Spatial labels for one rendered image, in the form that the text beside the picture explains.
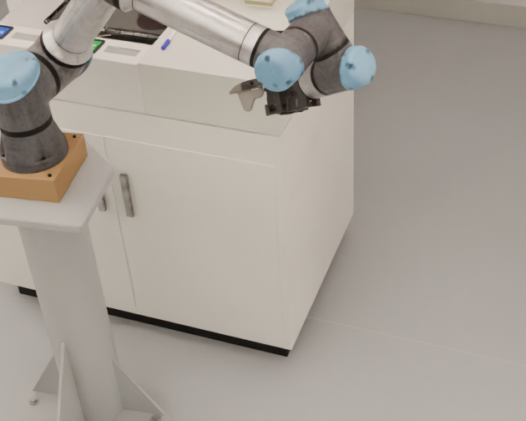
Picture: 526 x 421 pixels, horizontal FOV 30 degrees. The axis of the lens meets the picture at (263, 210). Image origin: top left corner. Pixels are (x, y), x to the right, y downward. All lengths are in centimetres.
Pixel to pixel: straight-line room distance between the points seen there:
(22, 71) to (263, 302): 98
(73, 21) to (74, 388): 103
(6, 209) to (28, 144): 16
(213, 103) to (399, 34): 211
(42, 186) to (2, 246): 87
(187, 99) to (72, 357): 73
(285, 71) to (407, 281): 154
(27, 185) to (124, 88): 38
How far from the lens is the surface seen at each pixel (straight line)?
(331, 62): 184
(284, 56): 171
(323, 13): 182
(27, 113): 216
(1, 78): 215
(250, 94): 204
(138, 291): 290
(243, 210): 252
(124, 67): 240
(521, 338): 301
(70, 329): 254
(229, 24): 176
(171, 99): 240
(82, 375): 266
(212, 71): 231
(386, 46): 428
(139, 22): 269
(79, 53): 220
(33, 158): 221
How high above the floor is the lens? 218
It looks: 40 degrees down
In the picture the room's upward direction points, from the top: 4 degrees counter-clockwise
